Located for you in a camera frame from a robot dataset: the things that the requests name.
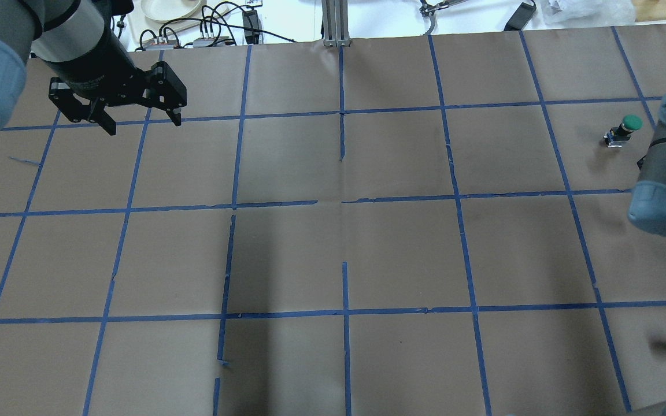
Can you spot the aluminium frame post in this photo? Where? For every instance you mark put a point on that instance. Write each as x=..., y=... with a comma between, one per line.
x=335, y=23

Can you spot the black power adapter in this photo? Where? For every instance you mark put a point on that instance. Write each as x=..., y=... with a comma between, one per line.
x=521, y=16

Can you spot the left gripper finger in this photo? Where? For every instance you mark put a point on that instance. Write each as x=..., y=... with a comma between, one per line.
x=175, y=115
x=102, y=119

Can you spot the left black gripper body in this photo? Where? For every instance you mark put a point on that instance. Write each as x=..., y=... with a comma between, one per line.
x=97, y=68

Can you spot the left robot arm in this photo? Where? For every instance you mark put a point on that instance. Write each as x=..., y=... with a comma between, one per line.
x=22, y=22

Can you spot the green push button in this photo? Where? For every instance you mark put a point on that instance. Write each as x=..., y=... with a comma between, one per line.
x=617, y=137

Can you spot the beige round plate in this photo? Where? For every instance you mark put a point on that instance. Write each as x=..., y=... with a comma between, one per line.
x=163, y=11

